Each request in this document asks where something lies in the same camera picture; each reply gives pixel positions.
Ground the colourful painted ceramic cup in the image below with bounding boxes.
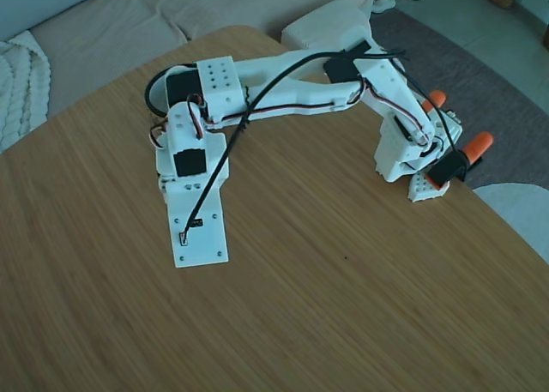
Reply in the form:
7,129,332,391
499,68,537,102
144,63,199,130

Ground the beige sofa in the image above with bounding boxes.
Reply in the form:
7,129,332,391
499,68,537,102
0,0,375,123

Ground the white knitted blanket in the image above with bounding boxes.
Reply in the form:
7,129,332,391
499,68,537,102
0,30,51,154

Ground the white padded footstool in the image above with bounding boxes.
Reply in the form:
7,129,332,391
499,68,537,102
281,1,398,74

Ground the orange and black clamp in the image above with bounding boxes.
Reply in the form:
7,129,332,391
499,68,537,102
421,89,463,127
427,131,495,192

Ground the grey rug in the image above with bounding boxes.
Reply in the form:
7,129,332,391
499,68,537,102
368,8,549,191

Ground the white chair seat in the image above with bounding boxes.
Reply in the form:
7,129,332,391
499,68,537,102
471,181,549,267

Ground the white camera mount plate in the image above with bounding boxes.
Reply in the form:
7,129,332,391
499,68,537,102
164,178,230,269

